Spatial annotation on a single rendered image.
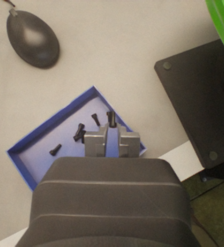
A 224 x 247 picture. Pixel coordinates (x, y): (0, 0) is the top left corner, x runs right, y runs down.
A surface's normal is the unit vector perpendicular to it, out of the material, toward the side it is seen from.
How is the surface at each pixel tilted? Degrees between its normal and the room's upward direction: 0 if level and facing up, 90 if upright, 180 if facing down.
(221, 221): 0
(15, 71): 0
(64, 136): 0
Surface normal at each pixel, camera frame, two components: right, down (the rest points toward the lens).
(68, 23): 0.00, -0.20
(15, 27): -0.32, -0.07
